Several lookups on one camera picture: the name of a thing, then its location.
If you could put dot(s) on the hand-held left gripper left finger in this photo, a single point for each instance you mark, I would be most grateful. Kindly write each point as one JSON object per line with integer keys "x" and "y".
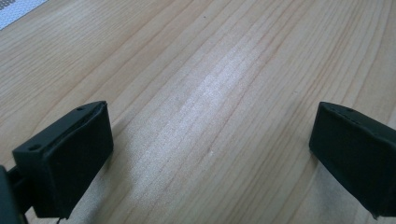
{"x": 67, "y": 158}

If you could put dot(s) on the white dotted mat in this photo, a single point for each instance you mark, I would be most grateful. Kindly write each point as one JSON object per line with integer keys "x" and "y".
{"x": 14, "y": 9}

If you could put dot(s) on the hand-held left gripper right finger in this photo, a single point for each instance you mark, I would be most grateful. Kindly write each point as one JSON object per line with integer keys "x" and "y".
{"x": 355, "y": 152}

